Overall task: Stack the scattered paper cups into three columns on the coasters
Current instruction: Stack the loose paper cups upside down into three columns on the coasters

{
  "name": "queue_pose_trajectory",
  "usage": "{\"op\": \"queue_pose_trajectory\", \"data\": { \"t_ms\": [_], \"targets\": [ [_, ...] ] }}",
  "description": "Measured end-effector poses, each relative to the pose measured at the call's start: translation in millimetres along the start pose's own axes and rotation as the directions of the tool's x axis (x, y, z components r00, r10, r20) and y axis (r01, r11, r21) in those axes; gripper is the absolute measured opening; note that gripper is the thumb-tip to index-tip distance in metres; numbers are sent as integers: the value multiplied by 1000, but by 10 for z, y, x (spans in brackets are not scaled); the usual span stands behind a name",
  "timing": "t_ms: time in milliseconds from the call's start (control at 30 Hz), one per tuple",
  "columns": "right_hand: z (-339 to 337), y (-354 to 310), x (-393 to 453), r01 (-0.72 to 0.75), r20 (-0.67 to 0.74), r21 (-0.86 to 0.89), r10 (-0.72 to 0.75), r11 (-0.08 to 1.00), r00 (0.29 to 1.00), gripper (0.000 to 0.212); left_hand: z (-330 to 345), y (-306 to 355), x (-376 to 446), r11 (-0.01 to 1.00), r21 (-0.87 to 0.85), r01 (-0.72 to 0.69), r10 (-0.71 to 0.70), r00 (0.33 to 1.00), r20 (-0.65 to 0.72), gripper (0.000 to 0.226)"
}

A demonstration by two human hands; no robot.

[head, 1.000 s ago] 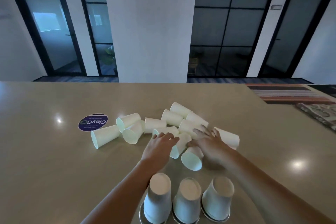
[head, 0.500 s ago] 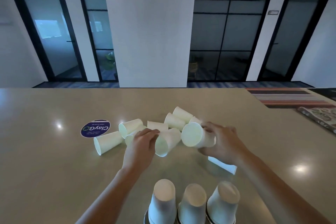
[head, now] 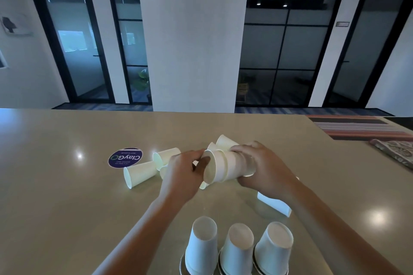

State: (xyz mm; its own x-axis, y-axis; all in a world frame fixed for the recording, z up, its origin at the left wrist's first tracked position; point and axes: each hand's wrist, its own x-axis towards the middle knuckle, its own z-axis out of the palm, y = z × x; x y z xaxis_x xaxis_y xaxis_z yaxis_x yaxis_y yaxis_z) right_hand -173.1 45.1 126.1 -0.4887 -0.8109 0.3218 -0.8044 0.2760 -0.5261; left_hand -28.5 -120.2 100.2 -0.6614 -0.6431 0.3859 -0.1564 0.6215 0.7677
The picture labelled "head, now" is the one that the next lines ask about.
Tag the person's right hand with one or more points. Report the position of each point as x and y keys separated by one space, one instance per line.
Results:
x=271 y=175

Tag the person's left hand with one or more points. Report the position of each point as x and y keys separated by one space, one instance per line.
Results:
x=180 y=175

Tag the person's left fingers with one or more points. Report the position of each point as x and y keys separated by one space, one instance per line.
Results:
x=195 y=155

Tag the person's right thumb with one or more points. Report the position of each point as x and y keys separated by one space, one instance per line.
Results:
x=247 y=181

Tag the stack of nested paper cups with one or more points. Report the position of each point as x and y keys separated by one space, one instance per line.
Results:
x=230 y=165

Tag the person's right forearm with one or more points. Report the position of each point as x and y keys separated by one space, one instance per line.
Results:
x=335 y=236

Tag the person's left forearm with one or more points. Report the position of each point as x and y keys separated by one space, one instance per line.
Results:
x=145 y=236

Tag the white paper cup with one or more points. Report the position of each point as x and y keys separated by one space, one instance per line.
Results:
x=201 y=245
x=274 y=202
x=167 y=155
x=274 y=249
x=163 y=171
x=237 y=252
x=226 y=142
x=142 y=174
x=212 y=146

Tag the round purple sticker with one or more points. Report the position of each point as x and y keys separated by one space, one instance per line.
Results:
x=125 y=157

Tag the wooden chair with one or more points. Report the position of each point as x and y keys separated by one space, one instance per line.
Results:
x=242 y=92

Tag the green potted plant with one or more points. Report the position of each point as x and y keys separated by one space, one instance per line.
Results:
x=142 y=79

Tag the striped table mat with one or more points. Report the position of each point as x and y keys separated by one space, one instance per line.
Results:
x=361 y=126

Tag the black-framed glass panel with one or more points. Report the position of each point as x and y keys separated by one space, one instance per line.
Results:
x=132 y=42

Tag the black-framed glass partition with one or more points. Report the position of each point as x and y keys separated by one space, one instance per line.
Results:
x=284 y=42

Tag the patterned cloth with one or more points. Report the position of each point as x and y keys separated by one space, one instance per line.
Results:
x=395 y=150

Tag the black-framed glass door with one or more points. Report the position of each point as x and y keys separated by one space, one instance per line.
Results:
x=74 y=33
x=371 y=42

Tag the small wall sign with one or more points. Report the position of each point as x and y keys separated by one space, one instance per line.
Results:
x=342 y=23

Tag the framed wall picture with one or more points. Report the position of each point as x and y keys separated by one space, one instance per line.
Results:
x=2 y=59

